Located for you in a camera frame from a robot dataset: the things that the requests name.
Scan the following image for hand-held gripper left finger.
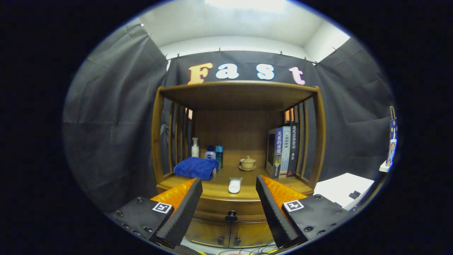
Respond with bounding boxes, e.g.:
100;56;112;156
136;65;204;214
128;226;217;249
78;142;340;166
108;178;203;248

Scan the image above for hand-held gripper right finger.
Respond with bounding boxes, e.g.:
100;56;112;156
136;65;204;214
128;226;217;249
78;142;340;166
256;175;352;248

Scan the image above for wooden drawer with black knob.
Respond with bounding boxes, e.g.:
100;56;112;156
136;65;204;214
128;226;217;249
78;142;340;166
193;197;269;223

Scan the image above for white and green tube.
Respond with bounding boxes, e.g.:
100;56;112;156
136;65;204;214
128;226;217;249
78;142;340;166
228;177;243;194

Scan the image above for wooden cabinet door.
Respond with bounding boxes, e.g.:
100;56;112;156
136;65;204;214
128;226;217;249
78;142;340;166
230;220;275;248
185;217;232;248

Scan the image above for wooden countertop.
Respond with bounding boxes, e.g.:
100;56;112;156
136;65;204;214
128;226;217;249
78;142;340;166
157;166;314;202

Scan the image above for wooden cabinet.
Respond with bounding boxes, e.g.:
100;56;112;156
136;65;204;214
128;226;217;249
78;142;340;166
151;81;326;248

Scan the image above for folded blue towel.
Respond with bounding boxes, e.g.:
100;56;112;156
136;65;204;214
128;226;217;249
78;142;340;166
173;157;220;181

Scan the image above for beige lidded teacup with saucer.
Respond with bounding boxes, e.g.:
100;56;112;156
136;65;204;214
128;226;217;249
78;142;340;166
239;156;257;172

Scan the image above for book with blue spine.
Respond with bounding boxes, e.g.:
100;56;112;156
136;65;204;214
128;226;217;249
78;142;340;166
266;127;283;179

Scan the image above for book with pale spine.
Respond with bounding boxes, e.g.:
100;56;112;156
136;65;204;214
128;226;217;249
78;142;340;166
280;126;291;178

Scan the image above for book with black spine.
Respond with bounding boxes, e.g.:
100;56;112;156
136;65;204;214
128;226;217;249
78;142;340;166
287;123;299;177

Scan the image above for white table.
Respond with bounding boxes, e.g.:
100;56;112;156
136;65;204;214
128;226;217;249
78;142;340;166
313;172;375;209

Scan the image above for printed paper cup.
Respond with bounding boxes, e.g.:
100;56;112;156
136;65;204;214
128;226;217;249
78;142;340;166
388;139;397;167

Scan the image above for blue gift bag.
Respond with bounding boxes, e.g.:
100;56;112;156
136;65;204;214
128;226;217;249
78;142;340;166
389;106;398;140

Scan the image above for black cables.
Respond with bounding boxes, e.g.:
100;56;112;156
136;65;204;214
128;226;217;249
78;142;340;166
218;244;280;255

